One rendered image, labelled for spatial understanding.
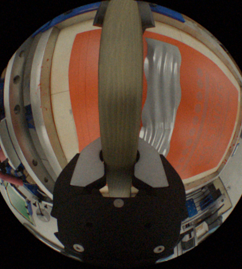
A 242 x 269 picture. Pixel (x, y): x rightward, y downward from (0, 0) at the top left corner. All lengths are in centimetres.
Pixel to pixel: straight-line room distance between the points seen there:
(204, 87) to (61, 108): 31
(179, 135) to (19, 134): 35
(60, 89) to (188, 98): 25
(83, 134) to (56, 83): 12
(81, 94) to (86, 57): 7
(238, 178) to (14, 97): 416
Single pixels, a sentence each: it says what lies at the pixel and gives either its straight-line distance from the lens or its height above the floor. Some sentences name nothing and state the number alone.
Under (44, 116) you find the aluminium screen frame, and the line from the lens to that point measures 20.
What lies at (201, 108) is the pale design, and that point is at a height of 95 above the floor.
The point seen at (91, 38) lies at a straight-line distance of 21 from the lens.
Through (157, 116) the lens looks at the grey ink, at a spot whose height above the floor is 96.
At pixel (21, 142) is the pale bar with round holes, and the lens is 24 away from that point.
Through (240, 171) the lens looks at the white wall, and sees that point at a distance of 388.
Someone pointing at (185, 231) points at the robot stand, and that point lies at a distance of 95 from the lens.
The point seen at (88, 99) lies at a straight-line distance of 18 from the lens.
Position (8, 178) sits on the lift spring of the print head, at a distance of 68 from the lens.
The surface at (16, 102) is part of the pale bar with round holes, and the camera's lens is 24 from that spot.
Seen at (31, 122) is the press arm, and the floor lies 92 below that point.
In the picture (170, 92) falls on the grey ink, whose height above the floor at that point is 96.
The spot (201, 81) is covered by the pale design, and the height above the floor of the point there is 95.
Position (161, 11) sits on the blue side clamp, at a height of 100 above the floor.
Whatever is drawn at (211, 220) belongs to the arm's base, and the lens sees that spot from 103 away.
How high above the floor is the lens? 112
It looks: 63 degrees down
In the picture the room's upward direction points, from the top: 180 degrees clockwise
